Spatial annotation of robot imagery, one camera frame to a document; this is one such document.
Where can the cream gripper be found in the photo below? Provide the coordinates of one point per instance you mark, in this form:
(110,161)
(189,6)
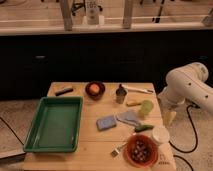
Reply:
(168,117)

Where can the blue sponge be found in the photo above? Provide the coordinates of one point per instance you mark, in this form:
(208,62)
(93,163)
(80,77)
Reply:
(105,123)

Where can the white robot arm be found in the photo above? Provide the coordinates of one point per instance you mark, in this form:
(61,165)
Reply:
(186,82)

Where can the green plastic tray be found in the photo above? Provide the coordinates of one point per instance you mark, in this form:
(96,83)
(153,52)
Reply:
(55,126)

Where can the white round lid container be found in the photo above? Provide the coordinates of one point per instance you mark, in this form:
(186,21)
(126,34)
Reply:
(160,135)

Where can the light green cup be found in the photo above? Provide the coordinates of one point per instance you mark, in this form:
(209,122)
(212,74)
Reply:
(146,108)

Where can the green pepper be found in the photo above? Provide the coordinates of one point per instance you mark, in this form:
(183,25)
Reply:
(141,128)

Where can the grey blue cloth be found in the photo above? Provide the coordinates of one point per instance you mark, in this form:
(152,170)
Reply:
(128,117)

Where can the yellow wooden stick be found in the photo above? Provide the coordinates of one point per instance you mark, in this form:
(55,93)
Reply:
(133,103)

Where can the orange bowl with beads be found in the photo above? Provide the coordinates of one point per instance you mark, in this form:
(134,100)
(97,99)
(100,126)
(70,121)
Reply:
(141,151)

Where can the metal fork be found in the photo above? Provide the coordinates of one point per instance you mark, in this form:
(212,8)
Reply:
(117,150)

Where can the dark red bowl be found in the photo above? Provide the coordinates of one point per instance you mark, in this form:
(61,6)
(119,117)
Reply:
(95,96)

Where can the orange fruit in bowl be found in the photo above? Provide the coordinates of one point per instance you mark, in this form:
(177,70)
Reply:
(94,88)

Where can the white device on shelf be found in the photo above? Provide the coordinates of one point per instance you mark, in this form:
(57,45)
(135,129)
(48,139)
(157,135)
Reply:
(92,12)

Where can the right wooden post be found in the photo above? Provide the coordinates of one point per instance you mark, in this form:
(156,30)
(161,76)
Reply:
(127,16)

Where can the wooden post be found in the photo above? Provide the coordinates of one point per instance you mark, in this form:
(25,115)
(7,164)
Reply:
(66,14)
(127,16)

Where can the left wooden post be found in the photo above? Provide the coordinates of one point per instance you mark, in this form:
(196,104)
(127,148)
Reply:
(66,14)

